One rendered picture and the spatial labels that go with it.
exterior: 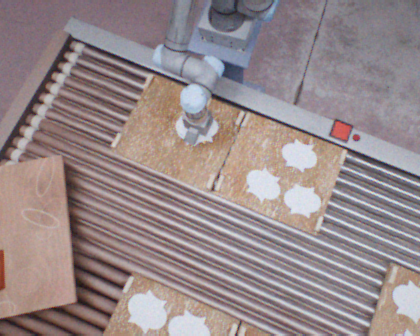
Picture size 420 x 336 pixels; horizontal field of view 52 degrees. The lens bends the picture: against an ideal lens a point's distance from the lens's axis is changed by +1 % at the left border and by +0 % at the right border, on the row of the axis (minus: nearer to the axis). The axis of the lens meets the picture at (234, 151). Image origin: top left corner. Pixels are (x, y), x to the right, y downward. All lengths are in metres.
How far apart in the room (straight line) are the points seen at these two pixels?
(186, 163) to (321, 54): 1.54
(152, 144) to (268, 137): 0.45
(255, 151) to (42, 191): 0.77
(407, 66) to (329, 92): 0.55
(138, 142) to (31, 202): 0.42
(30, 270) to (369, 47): 2.34
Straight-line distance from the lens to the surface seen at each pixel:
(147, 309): 1.58
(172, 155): 1.63
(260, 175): 1.59
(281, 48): 2.88
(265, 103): 1.71
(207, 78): 1.33
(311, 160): 1.63
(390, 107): 2.87
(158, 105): 1.71
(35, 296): 1.59
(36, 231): 1.60
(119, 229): 1.64
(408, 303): 1.67
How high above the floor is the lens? 2.50
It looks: 75 degrees down
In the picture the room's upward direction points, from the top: 2 degrees clockwise
